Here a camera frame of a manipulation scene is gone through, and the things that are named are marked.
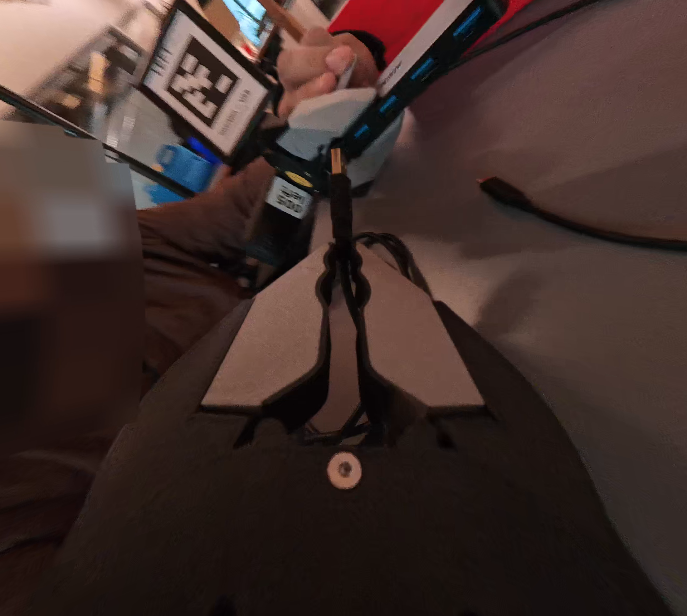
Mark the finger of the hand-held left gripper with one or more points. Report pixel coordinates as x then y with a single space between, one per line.
378 154
327 122

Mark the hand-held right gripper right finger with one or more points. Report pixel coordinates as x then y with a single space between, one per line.
418 353

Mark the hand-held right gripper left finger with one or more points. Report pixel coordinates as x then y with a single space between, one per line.
273 353

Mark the slim black usb hub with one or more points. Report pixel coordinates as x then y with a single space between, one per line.
445 44

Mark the person's left forearm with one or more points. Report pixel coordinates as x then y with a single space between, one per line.
204 219

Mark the person's left hand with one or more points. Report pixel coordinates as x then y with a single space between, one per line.
306 74

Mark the blue plastic object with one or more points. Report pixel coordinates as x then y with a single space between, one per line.
182 170

